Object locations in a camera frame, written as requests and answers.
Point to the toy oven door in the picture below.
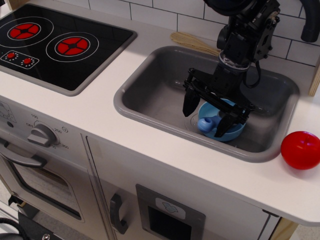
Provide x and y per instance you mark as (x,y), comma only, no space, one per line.
(61,189)

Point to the light blue plastic bowl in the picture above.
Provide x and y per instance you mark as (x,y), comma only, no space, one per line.
(231,134)

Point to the red toy apple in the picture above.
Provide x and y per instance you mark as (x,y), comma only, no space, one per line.
(301,150)

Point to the black toy stove top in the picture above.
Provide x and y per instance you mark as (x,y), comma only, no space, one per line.
(56,50)

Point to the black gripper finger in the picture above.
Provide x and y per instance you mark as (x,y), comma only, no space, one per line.
(191,101)
(225,124)

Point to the blue handled grey toy spoon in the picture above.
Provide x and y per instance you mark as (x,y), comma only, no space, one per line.
(206,123)

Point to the grey dispenser panel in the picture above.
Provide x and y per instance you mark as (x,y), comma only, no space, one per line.
(168,219)

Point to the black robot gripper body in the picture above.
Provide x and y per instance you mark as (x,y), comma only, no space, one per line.
(222,90)

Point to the grey cabinet door handle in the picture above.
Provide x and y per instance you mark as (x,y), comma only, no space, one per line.
(120,225)

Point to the grey oven door handle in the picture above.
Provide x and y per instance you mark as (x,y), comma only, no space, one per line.
(34,161)

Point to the wooden spatula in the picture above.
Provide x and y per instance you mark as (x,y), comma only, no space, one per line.
(189,41)

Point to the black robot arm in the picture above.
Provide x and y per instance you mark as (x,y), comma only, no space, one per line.
(245,40)

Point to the grey oven knob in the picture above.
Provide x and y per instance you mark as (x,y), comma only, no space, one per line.
(41,135)

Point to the grey toy sink basin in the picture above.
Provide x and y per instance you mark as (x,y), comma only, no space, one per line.
(154,95)

